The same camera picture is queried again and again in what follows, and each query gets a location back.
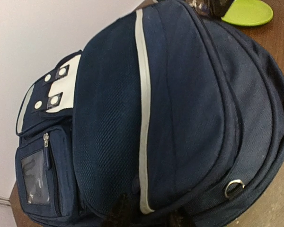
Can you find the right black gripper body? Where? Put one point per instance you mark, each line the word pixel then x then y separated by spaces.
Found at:
pixel 211 8

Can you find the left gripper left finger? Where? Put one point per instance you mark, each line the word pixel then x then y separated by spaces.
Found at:
pixel 122 212

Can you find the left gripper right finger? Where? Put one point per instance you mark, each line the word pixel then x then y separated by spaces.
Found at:
pixel 180 218

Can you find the navy blue backpack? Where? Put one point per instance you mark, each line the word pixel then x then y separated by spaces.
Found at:
pixel 177 109

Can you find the green plate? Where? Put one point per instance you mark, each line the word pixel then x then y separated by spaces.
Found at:
pixel 248 13

